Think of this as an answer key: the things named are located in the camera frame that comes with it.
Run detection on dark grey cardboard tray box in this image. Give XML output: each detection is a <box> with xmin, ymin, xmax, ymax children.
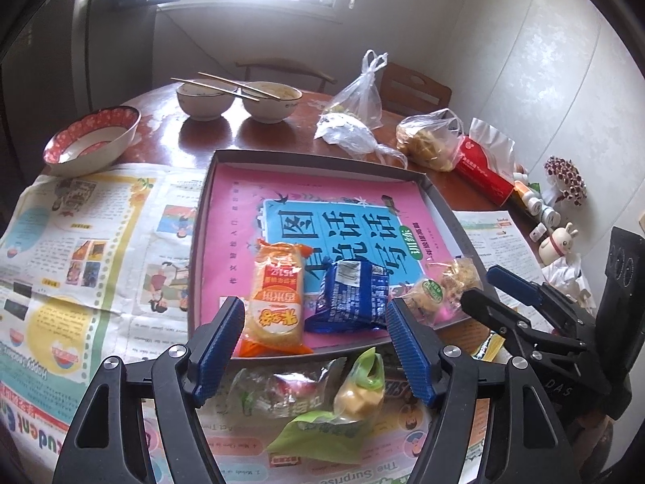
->
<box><xmin>186</xmin><ymin>148</ymin><xmax>487</xmax><ymax>360</ymax></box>

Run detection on clear packet with red snack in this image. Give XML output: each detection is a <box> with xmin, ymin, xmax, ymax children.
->
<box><xmin>229</xmin><ymin>357</ymin><xmax>350</xmax><ymax>415</ymax></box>

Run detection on pink and blue printed sheet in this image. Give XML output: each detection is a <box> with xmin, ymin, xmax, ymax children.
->
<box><xmin>194</xmin><ymin>163</ymin><xmax>455</xmax><ymax>350</ymax></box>

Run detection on brown chair with cutout back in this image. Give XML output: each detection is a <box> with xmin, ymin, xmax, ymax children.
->
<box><xmin>377</xmin><ymin>63</ymin><xmax>453</xmax><ymax>115</ymax></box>

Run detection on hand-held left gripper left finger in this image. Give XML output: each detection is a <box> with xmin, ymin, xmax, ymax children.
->
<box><xmin>58</xmin><ymin>296</ymin><xmax>246</xmax><ymax>484</ymax></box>

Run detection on green and white snack packet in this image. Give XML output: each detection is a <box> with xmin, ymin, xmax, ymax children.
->
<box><xmin>265</xmin><ymin>410</ymin><xmax>370</xmax><ymax>467</ymax></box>

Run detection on dark grey refrigerator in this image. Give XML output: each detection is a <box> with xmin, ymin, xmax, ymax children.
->
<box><xmin>0</xmin><ymin>0</ymin><xmax>158</xmax><ymax>163</ymax></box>

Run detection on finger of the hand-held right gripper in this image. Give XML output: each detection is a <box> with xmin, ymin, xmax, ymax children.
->
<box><xmin>460</xmin><ymin>287</ymin><xmax>586</xmax><ymax>365</ymax></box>
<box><xmin>486</xmin><ymin>265</ymin><xmax>599</xmax><ymax>327</ymax></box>

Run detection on colourful illustrated newspaper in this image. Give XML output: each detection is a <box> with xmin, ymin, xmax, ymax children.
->
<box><xmin>0</xmin><ymin>165</ymin><xmax>215</xmax><ymax>471</ymax></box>

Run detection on round pastry with green label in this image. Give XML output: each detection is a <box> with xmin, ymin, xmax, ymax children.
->
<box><xmin>402</xmin><ymin>277</ymin><xmax>447</xmax><ymax>324</ymax></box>

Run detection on yellow pastry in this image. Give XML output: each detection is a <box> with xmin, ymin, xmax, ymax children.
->
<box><xmin>333</xmin><ymin>350</ymin><xmax>387</xmax><ymax>422</ymax></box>

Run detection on crumpled clear plastic bag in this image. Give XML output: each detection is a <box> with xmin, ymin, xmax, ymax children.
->
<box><xmin>314</xmin><ymin>113</ymin><xmax>409</xmax><ymax>168</ymax></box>

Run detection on orange rice cracker packet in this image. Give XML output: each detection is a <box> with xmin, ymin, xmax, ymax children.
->
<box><xmin>237</xmin><ymin>239</ymin><xmax>314</xmax><ymax>359</ymax></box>

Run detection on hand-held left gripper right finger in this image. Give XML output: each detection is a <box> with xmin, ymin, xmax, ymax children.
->
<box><xmin>385</xmin><ymin>298</ymin><xmax>578</xmax><ymax>484</ymax></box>

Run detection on white and orange medicine bottle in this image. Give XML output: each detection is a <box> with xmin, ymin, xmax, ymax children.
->
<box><xmin>514</xmin><ymin>181</ymin><xmax>543</xmax><ymax>214</ymax></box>

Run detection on crispy rice cake clear wrap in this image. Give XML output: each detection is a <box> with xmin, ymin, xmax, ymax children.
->
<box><xmin>437</xmin><ymin>257</ymin><xmax>487</xmax><ymax>308</ymax></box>

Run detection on blue snack packet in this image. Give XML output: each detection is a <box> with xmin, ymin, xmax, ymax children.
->
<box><xmin>304</xmin><ymin>257</ymin><xmax>400</xmax><ymax>336</ymax></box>

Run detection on chair with thin back rail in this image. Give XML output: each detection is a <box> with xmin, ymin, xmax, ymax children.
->
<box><xmin>234</xmin><ymin>60</ymin><xmax>335</xmax><ymax>93</ymax></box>

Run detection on white rabbit figurine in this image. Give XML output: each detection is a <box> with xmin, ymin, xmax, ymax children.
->
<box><xmin>537</xmin><ymin>221</ymin><xmax>581</xmax><ymax>266</ymax></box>

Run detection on brown chocolate bar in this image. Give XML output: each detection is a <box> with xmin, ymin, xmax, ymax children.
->
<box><xmin>380</xmin><ymin>377</ymin><xmax>412</xmax><ymax>402</ymax></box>

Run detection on white ceramic bowl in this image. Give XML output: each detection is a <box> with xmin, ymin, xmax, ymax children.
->
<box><xmin>176</xmin><ymin>81</ymin><xmax>237</xmax><ymax>122</ymax></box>
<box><xmin>242</xmin><ymin>81</ymin><xmax>304</xmax><ymax>125</ymax></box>

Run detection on red tissue pack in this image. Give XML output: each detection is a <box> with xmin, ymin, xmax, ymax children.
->
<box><xmin>456</xmin><ymin>116</ymin><xmax>518</xmax><ymax>208</ymax></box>

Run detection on crumpled white tissue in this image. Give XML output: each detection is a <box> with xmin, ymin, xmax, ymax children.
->
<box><xmin>544</xmin><ymin>257</ymin><xmax>596</xmax><ymax>304</ymax></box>

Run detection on wooden chopstick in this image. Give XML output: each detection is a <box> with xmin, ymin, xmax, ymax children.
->
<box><xmin>198</xmin><ymin>71</ymin><xmax>276</xmax><ymax>101</ymax></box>
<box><xmin>171</xmin><ymin>77</ymin><xmax>261</xmax><ymax>101</ymax></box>

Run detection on plastic bag of fried food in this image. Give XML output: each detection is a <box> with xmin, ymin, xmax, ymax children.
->
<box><xmin>395</xmin><ymin>109</ymin><xmax>465</xmax><ymax>173</ymax></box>

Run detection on beaded flower ornament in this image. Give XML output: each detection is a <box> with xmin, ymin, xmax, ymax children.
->
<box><xmin>543</xmin><ymin>156</ymin><xmax>586</xmax><ymax>208</ymax></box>

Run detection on long yellow snack bar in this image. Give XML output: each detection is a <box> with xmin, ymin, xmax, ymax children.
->
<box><xmin>472</xmin><ymin>330</ymin><xmax>506</xmax><ymax>365</ymax></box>

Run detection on tied clear plastic bag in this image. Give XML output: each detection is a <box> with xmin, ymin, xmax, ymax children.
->
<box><xmin>321</xmin><ymin>50</ymin><xmax>389</xmax><ymax>130</ymax></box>

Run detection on red patterned bowl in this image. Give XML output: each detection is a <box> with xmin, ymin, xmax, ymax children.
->
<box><xmin>42</xmin><ymin>105</ymin><xmax>142</xmax><ymax>177</ymax></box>

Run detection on newspaper with cartoon figures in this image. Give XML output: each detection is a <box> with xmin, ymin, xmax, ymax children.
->
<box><xmin>450</xmin><ymin>209</ymin><xmax>548</xmax><ymax>284</ymax></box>

